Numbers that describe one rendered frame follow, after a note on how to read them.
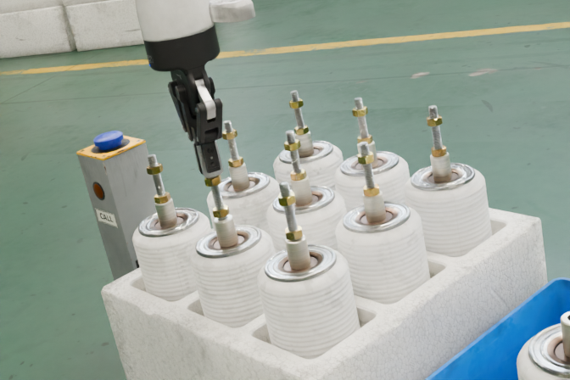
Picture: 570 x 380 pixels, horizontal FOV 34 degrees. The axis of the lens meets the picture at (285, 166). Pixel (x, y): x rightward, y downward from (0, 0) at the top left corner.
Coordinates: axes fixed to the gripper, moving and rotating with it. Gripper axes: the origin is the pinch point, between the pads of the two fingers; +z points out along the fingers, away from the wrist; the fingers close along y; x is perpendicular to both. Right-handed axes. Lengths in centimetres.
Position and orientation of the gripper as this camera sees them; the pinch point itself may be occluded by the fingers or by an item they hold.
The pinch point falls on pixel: (208, 157)
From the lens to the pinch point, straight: 100.8
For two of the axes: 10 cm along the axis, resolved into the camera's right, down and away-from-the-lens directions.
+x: 9.1, -2.9, 2.9
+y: 3.7, 2.6, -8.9
